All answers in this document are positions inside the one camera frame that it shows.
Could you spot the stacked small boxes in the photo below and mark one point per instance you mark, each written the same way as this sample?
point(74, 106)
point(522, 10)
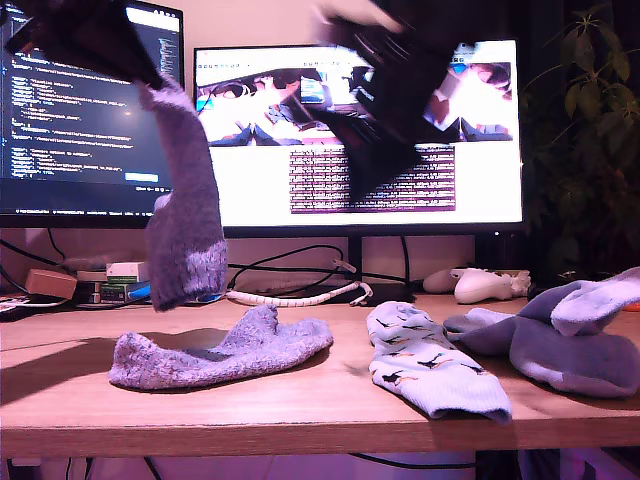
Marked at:
point(112, 292)

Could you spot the small orange object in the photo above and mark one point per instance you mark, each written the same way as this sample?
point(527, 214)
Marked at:
point(632, 305)

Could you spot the brown cardboard box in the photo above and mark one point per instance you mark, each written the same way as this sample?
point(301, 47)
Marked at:
point(50, 284)

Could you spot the white toucan print sock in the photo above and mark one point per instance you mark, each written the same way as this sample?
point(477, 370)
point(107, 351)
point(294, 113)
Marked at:
point(440, 370)

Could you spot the black printed magazine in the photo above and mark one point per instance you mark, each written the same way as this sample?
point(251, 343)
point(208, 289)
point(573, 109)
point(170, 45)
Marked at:
point(20, 310)

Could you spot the fuzzy grey knit sock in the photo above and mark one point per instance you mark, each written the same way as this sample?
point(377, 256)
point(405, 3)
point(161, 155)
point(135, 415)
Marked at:
point(185, 225)

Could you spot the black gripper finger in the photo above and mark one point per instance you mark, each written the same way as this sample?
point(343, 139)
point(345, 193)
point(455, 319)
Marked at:
point(375, 165)
point(100, 45)

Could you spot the white screen monitor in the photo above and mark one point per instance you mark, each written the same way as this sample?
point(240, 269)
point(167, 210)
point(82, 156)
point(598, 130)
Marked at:
point(475, 200)

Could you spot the white game controller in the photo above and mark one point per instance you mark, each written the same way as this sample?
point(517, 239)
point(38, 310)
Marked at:
point(480, 290)

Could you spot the blue pouch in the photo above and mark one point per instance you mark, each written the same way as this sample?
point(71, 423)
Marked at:
point(140, 292)

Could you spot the green leafy houseplant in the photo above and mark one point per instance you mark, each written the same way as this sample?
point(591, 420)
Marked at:
point(590, 175)

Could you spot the white box green label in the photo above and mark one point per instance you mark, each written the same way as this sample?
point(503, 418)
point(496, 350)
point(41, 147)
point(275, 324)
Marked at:
point(125, 270)

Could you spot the fuzzy grey sock thread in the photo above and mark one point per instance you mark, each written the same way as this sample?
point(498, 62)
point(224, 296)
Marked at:
point(225, 360)

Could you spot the black monitor stand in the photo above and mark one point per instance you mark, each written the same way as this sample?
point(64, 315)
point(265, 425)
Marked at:
point(355, 260)

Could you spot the plain white sock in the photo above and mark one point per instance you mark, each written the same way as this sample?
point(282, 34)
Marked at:
point(600, 300)
point(575, 360)

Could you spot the dark code screen monitor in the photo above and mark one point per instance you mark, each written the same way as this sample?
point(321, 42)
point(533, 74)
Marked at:
point(75, 150)

